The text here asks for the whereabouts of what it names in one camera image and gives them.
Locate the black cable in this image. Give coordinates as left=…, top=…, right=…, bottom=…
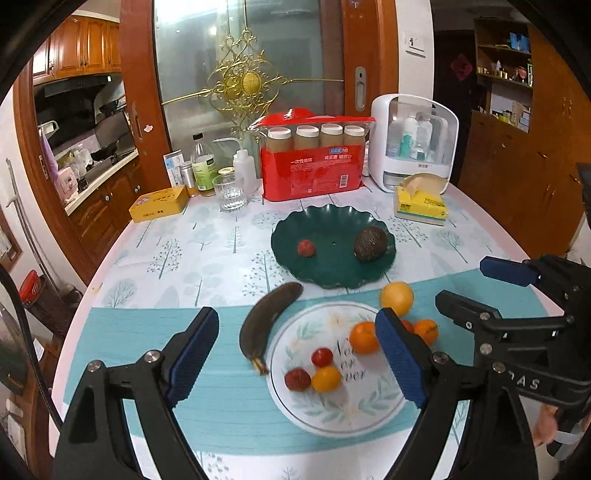
left=0, top=264, right=63, bottom=432

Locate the dried red date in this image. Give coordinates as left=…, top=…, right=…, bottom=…
left=283, top=368, right=311, bottom=392
left=297, top=239, right=315, bottom=258

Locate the green scalloped plate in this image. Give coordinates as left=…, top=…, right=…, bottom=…
left=270, top=205, right=397, bottom=289

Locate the clear bottle green label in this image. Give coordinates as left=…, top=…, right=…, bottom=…
left=190, top=133, right=216, bottom=196

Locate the yellow cherry tomato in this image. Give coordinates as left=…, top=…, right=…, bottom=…
left=311, top=365, right=342, bottom=393

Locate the small cherry tomato left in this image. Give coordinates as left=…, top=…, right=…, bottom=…
left=311, top=347, right=334, bottom=368

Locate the orange mandarin with stem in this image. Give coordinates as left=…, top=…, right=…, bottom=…
left=414, top=319, right=439, bottom=346

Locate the white squeeze bottle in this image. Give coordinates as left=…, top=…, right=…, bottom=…
left=214, top=137, right=259, bottom=196

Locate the overripe dark banana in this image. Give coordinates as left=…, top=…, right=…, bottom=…
left=239, top=282, right=304, bottom=376

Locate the small metal tin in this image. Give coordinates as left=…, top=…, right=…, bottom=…
left=179, top=162, right=198, bottom=197

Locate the yellow grapefruit with sticker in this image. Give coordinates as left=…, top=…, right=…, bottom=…
left=380, top=281, right=415, bottom=318

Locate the cherry tomato middle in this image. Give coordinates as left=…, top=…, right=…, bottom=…
left=402, top=320, right=414, bottom=333

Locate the round white placemat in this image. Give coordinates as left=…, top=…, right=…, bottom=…
left=266, top=301, right=406, bottom=439

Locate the yellow flat box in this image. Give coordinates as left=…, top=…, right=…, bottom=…
left=128, top=186, right=189, bottom=223

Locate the orange mandarin centre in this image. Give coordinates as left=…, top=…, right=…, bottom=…
left=349, top=321, right=380, bottom=355

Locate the red paper cup pack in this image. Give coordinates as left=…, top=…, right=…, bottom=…
left=249, top=108, right=376, bottom=202

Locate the person's right hand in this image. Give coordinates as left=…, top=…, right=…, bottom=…
left=532, top=404, right=558, bottom=447

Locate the white blue carton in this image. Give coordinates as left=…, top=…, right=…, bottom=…
left=163, top=150, right=184, bottom=187

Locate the yellow tissue box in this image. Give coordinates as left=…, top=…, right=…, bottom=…
left=394, top=173, right=449, bottom=226

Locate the clear drinking glass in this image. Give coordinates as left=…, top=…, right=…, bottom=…
left=213, top=173, right=247, bottom=212

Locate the dark brown avocado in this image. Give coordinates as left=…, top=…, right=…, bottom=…
left=353, top=226, right=389, bottom=263

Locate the white cosmetics storage box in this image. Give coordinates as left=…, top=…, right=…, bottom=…
left=368, top=93, right=459, bottom=192

